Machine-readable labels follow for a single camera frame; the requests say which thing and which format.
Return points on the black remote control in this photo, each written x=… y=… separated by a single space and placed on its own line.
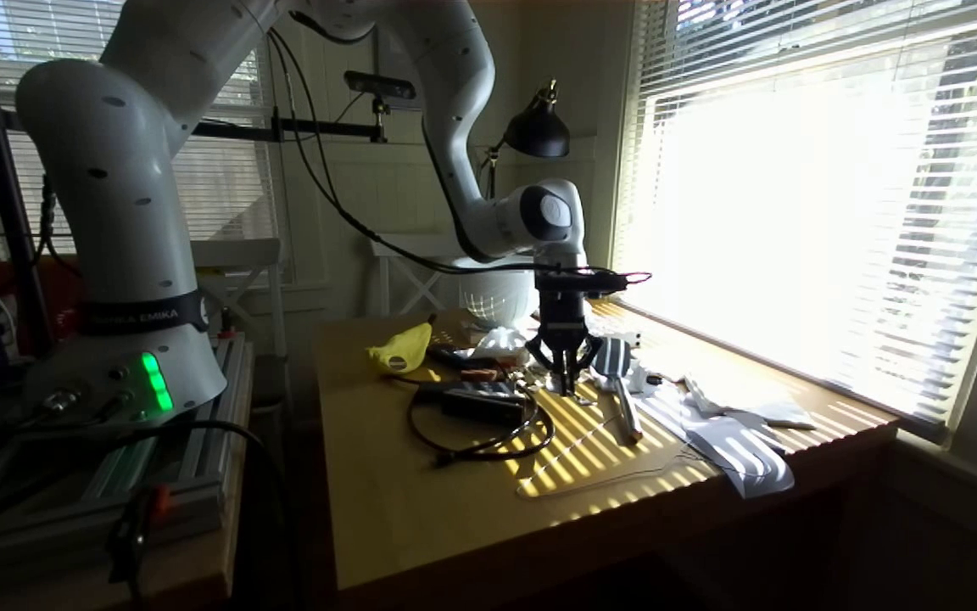
x=474 y=401

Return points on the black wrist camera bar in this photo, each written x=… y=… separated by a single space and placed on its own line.
x=610 y=276

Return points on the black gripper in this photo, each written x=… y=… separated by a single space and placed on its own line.
x=565 y=319

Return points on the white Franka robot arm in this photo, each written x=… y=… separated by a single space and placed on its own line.
x=117 y=137

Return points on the yellow banana-shaped pouch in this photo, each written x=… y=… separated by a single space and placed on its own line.
x=407 y=345

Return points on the white chair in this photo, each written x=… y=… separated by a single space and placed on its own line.
x=391 y=255

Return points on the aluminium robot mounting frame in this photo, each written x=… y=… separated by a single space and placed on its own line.
x=70 y=487

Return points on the background white window blinds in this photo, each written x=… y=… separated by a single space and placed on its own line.
x=235 y=192

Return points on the large white window blinds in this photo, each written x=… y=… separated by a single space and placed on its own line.
x=829 y=205

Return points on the black boom pole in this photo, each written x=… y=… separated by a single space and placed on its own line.
x=288 y=128

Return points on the folded white paper towel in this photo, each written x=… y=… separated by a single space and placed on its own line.
x=739 y=410
x=745 y=460

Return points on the black camera on boom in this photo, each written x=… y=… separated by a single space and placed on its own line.
x=382 y=85

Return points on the black desk lamp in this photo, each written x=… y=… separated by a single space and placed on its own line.
x=542 y=131

